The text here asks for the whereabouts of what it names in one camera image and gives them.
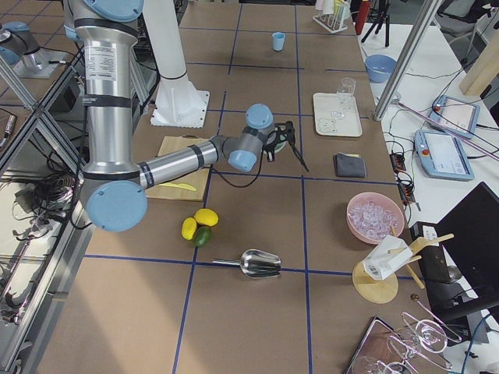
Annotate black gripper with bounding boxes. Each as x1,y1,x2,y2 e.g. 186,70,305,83
265,136,279,161

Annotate light blue plastic cup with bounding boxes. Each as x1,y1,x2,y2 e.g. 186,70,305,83
272,32,286,51

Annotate green bowl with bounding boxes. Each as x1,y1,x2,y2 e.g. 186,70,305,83
274,141,286,153

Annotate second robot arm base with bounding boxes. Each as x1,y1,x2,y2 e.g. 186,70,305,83
1,21,69,79

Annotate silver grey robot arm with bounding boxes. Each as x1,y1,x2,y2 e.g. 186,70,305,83
64,1,274,232

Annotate pink bowl of ice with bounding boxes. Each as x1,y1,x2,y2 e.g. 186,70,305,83
346,192,405,245

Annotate steel ice scoop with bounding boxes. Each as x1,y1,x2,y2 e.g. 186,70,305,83
212,249,281,279

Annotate blue bowl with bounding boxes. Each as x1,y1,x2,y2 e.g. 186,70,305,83
365,55,397,83

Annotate cream bear tray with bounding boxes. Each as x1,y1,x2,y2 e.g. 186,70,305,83
313,93,363,138

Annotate grey folded cloth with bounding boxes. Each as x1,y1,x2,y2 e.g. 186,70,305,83
333,153,366,178

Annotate wooden cutting board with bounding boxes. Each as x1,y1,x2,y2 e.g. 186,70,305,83
146,136,218,202

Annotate clear wine glass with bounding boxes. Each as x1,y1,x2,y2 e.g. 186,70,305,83
332,77,356,119

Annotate yellow lemon far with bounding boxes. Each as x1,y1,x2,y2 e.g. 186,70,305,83
194,208,219,227

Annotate yellow lemon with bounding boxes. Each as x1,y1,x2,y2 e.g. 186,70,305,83
194,208,219,227
181,217,198,241

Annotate yellow plastic knife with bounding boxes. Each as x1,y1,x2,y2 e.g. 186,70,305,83
159,182,197,192

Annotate green lime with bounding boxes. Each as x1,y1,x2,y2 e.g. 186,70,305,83
193,226,212,247

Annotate yellow lemon near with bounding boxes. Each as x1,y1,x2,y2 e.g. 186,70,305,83
181,217,198,241

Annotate pink metal rod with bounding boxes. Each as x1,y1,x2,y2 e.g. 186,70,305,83
390,99,499,161

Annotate white paper box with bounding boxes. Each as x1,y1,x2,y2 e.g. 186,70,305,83
362,235,412,281

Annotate black tripod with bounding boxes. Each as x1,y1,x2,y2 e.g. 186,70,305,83
360,0,391,48

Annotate near teach pendant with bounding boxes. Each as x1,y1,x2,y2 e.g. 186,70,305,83
414,130,475,182

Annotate teach pendant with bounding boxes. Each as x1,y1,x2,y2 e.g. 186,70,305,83
414,130,475,182
429,95,480,139

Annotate wooden stand with base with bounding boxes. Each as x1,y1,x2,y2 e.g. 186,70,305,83
352,234,454,304

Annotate far teach pendant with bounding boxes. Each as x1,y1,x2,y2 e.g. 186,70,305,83
429,95,480,139

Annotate black monitor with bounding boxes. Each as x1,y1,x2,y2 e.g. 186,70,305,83
419,182,498,322

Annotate dark metal tray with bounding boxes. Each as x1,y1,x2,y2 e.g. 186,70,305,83
343,316,410,373

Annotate glass rack with glasses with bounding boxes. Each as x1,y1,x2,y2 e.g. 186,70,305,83
388,309,462,373

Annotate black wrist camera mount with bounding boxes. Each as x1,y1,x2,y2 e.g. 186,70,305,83
267,121,296,148

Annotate white wire cup rack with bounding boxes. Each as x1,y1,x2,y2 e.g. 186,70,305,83
313,0,350,34

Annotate aluminium frame post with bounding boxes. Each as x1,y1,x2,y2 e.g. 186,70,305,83
373,0,443,122

